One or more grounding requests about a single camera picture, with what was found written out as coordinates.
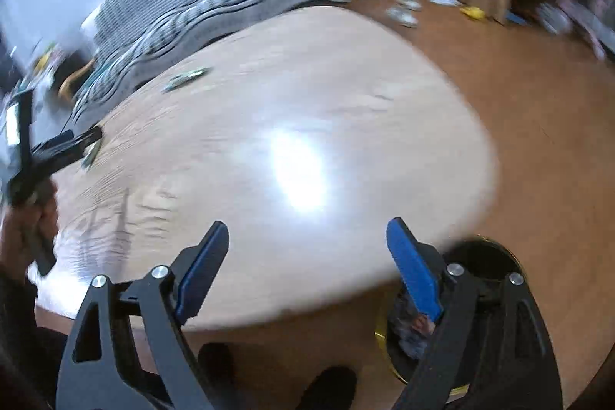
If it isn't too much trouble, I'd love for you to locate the black trash bin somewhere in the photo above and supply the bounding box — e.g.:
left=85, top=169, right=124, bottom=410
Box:
left=375, top=234, right=530, bottom=392

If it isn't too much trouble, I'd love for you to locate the person's left hand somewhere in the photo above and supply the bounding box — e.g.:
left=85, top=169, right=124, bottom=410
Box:
left=0, top=179, right=61, bottom=277

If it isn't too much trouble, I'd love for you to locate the pile of toys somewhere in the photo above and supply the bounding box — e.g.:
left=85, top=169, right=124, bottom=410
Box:
left=532, top=0, right=612, bottom=61

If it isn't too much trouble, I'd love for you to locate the person's left foot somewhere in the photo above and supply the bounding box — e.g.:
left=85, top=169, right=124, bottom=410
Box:
left=197, top=342, right=237, bottom=410

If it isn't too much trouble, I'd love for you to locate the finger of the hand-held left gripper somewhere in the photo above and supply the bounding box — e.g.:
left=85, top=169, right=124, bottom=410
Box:
left=31, top=126, right=103, bottom=178

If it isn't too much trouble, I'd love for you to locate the person's foot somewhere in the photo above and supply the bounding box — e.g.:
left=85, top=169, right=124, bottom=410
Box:
left=294, top=365, right=359, bottom=410
left=197, top=342, right=237, bottom=410

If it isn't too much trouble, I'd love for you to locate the person's right foot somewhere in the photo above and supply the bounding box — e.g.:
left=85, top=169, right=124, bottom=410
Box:
left=294, top=365, right=359, bottom=410

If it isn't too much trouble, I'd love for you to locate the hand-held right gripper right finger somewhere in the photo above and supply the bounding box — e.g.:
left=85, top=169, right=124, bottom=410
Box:
left=386, top=217, right=563, bottom=410

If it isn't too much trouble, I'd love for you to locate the wooden sofa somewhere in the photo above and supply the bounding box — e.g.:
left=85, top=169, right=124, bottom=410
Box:
left=58, top=63, right=96, bottom=104

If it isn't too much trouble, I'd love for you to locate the clear plastic packaging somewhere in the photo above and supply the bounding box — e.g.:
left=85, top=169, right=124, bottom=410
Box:
left=386, top=0, right=424, bottom=27

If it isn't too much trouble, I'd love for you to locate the grey-green wrapper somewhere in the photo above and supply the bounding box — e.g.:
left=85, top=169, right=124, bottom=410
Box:
left=161, top=66, right=213, bottom=95

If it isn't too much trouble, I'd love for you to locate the small green wrapper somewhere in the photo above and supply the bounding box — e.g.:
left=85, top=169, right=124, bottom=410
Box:
left=81, top=138, right=103, bottom=171

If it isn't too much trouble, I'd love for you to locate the row of small bottles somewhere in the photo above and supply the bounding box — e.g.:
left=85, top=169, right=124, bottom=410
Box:
left=26, top=44, right=65, bottom=80

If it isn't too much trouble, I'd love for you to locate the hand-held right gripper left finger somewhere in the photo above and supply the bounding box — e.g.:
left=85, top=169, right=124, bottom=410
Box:
left=55, top=220, right=230, bottom=410

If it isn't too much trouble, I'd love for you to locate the person's left forearm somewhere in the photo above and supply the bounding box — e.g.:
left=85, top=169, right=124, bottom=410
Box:
left=0, top=266, right=65, bottom=410

